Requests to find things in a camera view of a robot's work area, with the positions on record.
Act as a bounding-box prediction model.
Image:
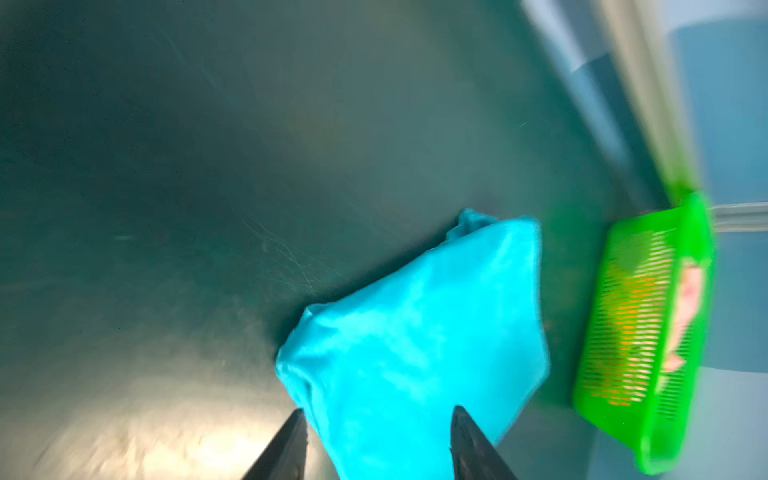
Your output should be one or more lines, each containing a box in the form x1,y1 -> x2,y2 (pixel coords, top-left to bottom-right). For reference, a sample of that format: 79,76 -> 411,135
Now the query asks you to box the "aluminium frame rail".
712,202 -> 768,233
595,0 -> 701,205

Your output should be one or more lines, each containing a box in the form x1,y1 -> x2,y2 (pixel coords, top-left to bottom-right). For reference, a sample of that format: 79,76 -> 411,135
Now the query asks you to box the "green plastic laundry basket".
572,193 -> 716,475

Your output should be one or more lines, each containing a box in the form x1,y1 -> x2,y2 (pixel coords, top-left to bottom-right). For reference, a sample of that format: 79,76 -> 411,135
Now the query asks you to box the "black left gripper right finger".
450,405 -> 517,480

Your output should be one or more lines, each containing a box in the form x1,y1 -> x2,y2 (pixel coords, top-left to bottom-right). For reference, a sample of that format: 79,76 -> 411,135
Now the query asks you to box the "pink t-shirt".
663,262 -> 705,374

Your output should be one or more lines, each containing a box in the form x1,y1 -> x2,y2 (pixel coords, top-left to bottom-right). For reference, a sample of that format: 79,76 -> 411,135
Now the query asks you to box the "teal printed t-shirt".
276,209 -> 550,479

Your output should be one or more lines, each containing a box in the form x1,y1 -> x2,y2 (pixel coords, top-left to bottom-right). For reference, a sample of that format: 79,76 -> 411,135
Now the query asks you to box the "aluminium back frame rail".
595,0 -> 701,205

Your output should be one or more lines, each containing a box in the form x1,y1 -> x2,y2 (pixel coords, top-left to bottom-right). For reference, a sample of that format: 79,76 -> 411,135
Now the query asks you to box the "orange t-shirt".
582,238 -> 673,407

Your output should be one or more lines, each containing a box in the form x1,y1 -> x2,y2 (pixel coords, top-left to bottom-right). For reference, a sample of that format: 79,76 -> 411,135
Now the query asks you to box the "aluminium right frame rail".
712,202 -> 768,233

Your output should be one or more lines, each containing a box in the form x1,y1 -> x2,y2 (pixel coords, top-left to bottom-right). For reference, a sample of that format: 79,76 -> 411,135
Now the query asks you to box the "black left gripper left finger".
242,409 -> 308,480

